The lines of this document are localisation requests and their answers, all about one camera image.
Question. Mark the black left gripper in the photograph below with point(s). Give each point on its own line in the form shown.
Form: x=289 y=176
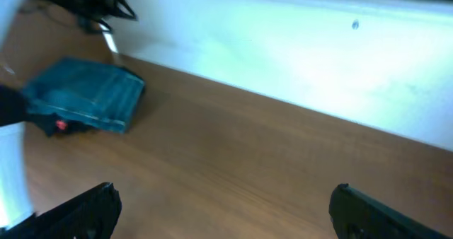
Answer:
x=91 y=13

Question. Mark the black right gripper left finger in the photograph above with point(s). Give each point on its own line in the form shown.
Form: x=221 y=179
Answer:
x=92 y=214

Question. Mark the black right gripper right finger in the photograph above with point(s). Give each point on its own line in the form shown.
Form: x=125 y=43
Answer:
x=356 y=215

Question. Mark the blue denim jeans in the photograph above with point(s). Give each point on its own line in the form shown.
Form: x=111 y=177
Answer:
x=103 y=96

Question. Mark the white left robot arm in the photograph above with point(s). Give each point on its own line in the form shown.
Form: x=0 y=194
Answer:
x=16 y=205

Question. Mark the black fabric bag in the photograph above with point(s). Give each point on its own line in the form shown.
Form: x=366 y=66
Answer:
x=60 y=126

